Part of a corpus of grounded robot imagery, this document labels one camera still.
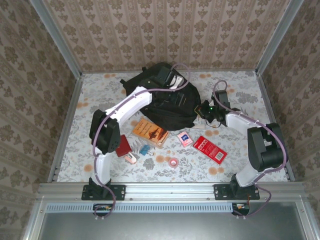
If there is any black fabric backpack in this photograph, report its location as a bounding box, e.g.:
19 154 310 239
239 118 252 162
119 61 202 132

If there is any pink card box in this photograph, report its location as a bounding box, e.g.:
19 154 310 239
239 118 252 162
176 131 194 148

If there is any red retail package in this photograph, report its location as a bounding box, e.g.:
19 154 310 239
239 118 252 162
192 135 228 165

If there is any orange paperback book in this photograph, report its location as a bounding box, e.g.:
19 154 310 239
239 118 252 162
131 117 170 150

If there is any blue binder clip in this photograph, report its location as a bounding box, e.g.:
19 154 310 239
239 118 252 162
139 144 154 157

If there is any red leather wallet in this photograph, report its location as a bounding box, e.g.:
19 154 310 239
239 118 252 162
115 134 133 158

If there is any floral printed tablecloth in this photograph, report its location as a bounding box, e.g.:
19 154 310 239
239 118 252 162
56 70 288 183

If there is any grey metal panel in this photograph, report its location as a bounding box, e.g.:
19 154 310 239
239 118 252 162
37 211 311 240

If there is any thin black right gripper cable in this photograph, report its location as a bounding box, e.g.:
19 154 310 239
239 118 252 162
205 116 223 130

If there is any aluminium table edge rail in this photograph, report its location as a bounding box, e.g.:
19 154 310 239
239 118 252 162
254 71 296 182
81 67 258 75
47 74 83 183

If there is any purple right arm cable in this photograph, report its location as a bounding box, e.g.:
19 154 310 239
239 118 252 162
212 80 288 221

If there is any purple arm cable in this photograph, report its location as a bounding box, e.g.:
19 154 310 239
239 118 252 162
212 80 288 221
91 62 192 222

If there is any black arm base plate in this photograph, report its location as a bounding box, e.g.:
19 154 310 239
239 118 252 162
81 184 126 201
213 184 260 201

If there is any wide aluminium base rail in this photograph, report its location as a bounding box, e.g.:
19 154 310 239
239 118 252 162
37 181 311 201

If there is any aluminium corner post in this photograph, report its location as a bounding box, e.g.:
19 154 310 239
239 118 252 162
256 0 305 76
29 0 83 78

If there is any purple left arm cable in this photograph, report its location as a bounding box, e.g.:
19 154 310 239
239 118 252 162
91 62 192 222

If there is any grey slotted cable duct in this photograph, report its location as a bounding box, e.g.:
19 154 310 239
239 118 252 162
46 201 235 213

